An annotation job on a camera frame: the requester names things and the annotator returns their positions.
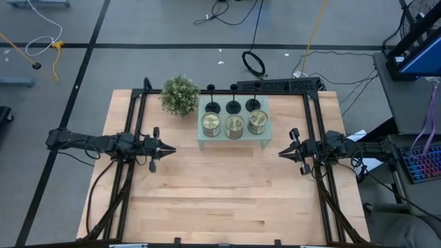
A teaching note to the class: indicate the black fan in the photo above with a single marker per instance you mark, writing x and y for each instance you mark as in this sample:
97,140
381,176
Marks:
427,8

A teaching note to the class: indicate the labelled candle tin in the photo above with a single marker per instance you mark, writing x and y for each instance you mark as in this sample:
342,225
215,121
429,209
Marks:
211,122
257,118
234,124

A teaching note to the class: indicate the grey floor bar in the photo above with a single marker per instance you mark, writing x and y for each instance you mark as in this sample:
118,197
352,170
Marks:
17,82

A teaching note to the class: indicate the yellow rod with black foot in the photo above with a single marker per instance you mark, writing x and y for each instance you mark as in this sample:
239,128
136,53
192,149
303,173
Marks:
37,65

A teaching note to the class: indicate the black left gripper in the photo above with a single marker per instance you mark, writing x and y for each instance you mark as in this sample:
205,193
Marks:
151,148

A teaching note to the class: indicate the black perforated panel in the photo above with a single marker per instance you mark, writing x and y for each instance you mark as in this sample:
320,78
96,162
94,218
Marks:
275,85

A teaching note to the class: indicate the black aluminium table frame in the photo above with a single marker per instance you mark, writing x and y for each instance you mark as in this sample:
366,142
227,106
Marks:
137,93

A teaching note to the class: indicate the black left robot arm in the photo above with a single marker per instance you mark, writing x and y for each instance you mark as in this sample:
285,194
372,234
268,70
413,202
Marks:
103,143

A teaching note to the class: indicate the white paper sheet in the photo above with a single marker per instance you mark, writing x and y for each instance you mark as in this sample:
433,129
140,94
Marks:
358,135

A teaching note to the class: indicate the small green potted plant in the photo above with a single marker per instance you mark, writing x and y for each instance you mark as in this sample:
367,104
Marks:
179,95

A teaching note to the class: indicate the grey desk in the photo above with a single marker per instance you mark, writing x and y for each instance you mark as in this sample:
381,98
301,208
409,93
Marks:
403,103

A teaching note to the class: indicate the backlit rainbow keyboard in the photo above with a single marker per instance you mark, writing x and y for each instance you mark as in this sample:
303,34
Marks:
422,165

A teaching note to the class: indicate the black floor object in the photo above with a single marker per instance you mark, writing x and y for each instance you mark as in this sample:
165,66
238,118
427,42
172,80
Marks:
5,113

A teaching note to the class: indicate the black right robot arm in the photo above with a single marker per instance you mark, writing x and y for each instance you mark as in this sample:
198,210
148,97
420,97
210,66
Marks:
339,144

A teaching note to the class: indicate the white power adaptor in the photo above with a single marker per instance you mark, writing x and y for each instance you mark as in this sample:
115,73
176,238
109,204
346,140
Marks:
297,74

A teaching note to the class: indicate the black monitor with blue screen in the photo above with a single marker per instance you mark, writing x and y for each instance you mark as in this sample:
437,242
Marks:
423,62

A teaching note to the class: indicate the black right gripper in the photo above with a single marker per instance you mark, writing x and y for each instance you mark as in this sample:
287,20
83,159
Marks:
307,149

